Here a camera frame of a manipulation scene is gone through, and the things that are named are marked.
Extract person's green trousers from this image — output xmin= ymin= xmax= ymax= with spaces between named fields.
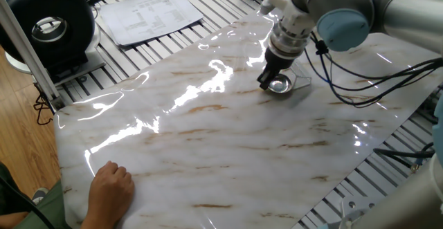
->
xmin=0 ymin=161 xmax=72 ymax=229

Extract small metal bowl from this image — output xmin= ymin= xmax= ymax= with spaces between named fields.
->
xmin=266 ymin=73 xmax=293 ymax=95

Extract white printed paper sheet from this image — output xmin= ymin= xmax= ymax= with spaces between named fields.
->
xmin=98 ymin=0 xmax=206 ymax=48

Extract black gripper cable bundle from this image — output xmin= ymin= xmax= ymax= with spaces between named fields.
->
xmin=303 ymin=31 xmax=443 ymax=109

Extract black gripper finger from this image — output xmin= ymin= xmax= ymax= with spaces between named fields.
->
xmin=256 ymin=68 xmax=272 ymax=91
xmin=265 ymin=71 xmax=279 ymax=91

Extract grey metal robot mount plate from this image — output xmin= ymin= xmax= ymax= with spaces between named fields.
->
xmin=332 ymin=196 xmax=381 ymax=229

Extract person's bare forearm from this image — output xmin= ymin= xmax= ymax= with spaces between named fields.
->
xmin=80 ymin=213 xmax=120 ymax=229

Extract marble pattern sheet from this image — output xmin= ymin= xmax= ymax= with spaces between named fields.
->
xmin=53 ymin=9 xmax=443 ymax=229

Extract black ring shaped device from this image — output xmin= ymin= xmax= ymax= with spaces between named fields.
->
xmin=0 ymin=0 xmax=107 ymax=85

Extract person's bare hand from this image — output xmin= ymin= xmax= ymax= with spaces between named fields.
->
xmin=87 ymin=160 xmax=136 ymax=220

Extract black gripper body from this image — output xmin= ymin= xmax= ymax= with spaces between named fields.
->
xmin=264 ymin=46 xmax=298 ymax=75

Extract black cable under post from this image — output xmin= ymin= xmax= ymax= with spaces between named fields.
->
xmin=32 ymin=92 xmax=55 ymax=127

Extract black cable with brass plug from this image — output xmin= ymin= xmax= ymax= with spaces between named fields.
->
xmin=372 ymin=141 xmax=436 ymax=170

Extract aluminium frame post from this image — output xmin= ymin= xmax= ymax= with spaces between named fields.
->
xmin=0 ymin=0 xmax=66 ymax=113

